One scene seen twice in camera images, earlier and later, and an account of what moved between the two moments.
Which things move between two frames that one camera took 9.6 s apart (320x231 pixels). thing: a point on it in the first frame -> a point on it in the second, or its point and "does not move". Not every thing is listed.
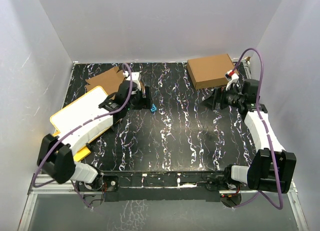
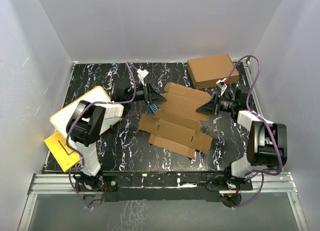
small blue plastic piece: x=153 y=108 does not move
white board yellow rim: x=81 y=111 does not move
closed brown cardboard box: x=210 y=71 does not move
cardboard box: x=110 y=81 -> x=176 y=127
